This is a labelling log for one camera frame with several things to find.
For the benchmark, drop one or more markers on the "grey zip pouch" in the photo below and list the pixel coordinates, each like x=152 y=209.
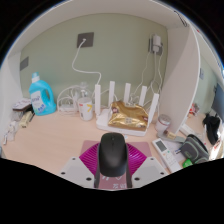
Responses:
x=195 y=149

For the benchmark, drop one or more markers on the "black cloth bag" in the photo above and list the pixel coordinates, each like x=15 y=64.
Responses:
x=212 y=128

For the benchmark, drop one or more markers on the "yellow box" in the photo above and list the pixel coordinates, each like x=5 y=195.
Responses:
x=26 y=119

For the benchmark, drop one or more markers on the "clear plastic bags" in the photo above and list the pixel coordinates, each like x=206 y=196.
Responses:
x=11 y=131

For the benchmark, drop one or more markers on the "black computer mouse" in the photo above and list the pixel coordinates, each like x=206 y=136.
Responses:
x=112 y=155

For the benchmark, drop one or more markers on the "blue detergent bottle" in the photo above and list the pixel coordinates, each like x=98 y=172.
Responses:
x=41 y=98

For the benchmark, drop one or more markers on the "white wall charger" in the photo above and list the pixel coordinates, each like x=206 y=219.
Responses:
x=156 y=43

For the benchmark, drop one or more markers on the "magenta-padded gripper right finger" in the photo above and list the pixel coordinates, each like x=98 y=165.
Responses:
x=145 y=168

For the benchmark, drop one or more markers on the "white shelf unit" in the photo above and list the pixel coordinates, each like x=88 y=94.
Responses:
x=181 y=80

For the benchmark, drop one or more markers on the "white remote control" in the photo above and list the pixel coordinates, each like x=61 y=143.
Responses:
x=166 y=155

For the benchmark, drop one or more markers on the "small red toy figure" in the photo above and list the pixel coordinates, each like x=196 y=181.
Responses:
x=194 y=110

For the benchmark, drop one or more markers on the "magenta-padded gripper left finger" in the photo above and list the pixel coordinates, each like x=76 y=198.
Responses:
x=81 y=168

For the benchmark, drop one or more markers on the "gold foil bag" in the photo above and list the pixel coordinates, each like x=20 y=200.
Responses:
x=128 y=116

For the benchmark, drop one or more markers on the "small lidded jar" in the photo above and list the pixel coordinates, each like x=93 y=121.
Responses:
x=163 y=124

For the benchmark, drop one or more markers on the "white router with antennas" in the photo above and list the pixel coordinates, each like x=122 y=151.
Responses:
x=103 y=125

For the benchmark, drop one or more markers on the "pink mouse pad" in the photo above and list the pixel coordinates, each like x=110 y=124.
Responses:
x=138 y=145

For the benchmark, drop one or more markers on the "green tube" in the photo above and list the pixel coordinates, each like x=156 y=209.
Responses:
x=187 y=163

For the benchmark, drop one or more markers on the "black monitor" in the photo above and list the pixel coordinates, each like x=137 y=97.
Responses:
x=218 y=101

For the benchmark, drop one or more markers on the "grey wall plate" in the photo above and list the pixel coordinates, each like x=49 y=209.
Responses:
x=24 y=63

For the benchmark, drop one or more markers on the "grey wall socket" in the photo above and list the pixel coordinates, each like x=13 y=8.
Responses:
x=85 y=40

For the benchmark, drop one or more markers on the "stack of flat packets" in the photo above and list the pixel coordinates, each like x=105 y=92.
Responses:
x=22 y=104

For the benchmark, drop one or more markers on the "clear bottle with red label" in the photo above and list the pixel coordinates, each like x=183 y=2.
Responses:
x=85 y=108

